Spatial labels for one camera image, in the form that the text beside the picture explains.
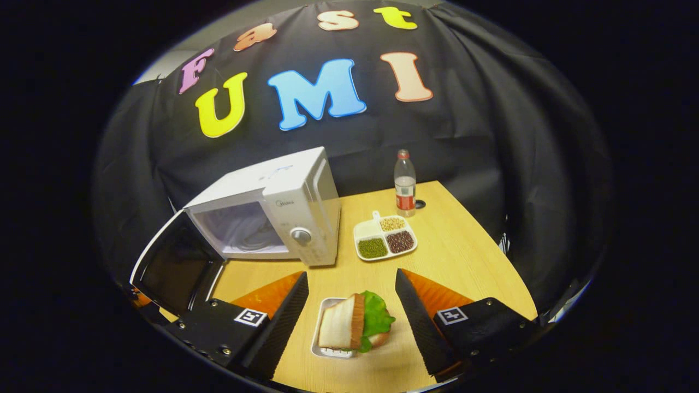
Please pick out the sandwich with lettuce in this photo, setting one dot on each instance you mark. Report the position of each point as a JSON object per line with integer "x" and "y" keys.
{"x": 344, "y": 325}

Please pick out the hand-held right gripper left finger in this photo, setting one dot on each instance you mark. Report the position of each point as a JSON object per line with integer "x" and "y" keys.
{"x": 281, "y": 327}

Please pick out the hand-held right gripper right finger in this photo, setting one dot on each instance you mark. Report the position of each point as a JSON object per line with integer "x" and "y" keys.
{"x": 418, "y": 322}

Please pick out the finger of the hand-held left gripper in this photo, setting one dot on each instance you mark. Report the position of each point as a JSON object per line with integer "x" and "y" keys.
{"x": 143, "y": 304}

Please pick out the clear plastic water bottle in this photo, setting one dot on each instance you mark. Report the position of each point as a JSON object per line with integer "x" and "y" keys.
{"x": 404, "y": 185}

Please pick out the white divided dish of beans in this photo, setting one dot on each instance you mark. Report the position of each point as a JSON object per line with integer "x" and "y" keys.
{"x": 382, "y": 237}

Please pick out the small white plastic tray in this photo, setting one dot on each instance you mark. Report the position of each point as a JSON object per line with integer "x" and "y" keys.
{"x": 322, "y": 352}

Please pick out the black backdrop cloth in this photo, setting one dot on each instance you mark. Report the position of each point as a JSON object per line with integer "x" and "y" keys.
{"x": 480, "y": 136}

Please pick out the white microwave oven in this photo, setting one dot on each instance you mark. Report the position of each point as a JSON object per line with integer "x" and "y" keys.
{"x": 295, "y": 207}

